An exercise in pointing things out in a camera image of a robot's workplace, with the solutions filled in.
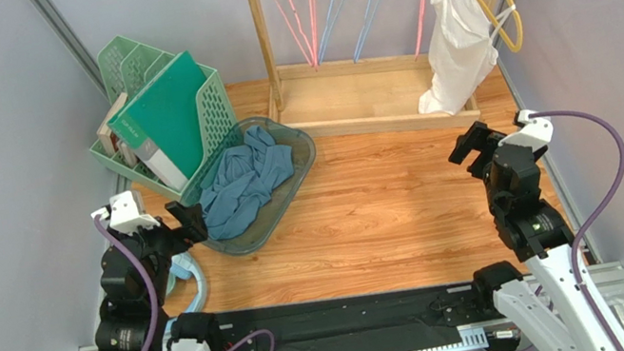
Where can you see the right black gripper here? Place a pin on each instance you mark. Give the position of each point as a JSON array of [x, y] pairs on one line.
[[480, 152]]

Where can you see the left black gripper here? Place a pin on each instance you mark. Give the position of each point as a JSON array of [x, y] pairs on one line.
[[194, 226]]

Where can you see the blue tank top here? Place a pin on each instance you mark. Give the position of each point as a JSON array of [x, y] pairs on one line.
[[245, 179]]

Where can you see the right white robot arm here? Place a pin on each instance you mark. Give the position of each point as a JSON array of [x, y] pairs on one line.
[[576, 317]]

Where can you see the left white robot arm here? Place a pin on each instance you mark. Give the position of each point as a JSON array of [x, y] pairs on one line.
[[135, 273]]

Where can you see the light blue hanger on table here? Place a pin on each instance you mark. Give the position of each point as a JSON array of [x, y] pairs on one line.
[[185, 268]]

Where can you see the white garment on hanger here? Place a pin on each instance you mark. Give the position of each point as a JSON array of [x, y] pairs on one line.
[[461, 55]]

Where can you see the clear plastic basin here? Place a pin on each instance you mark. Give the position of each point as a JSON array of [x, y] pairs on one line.
[[269, 215]]

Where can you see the green folder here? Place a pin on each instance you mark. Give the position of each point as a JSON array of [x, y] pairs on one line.
[[161, 124]]

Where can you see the wooden clothes rack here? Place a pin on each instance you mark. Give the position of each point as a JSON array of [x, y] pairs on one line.
[[377, 94]]

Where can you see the green plastic file organizer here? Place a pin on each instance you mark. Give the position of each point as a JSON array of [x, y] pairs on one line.
[[126, 66]]

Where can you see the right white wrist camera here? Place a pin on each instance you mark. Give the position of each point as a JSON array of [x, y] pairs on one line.
[[533, 132]]

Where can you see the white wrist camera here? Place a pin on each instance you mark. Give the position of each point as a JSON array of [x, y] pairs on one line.
[[533, 132], [125, 213]]

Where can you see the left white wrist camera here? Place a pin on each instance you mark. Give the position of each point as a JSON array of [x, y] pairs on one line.
[[125, 213]]

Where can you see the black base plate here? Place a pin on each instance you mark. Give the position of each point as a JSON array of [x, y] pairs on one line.
[[409, 320]]

